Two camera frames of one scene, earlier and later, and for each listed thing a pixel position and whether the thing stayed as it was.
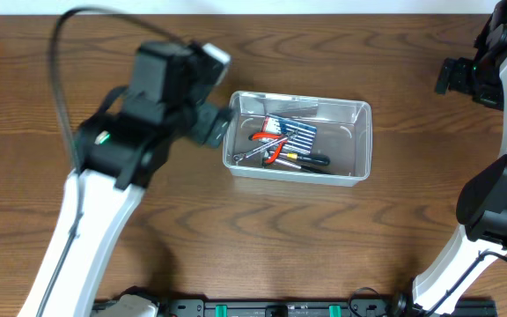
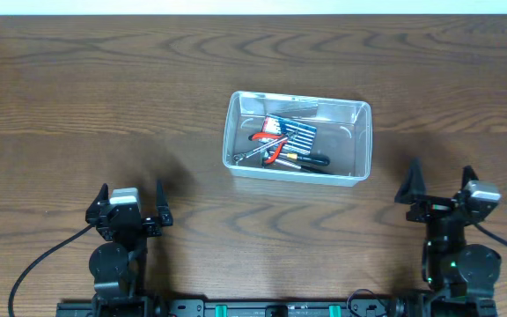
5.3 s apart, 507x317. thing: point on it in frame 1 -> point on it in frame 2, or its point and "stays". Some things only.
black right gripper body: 478,78 -> 431,207
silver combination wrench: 240,157 stays
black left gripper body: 212,125 -> 128,221
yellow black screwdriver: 315,159 stays
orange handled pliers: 282,137 stays
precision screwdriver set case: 300,138 stays
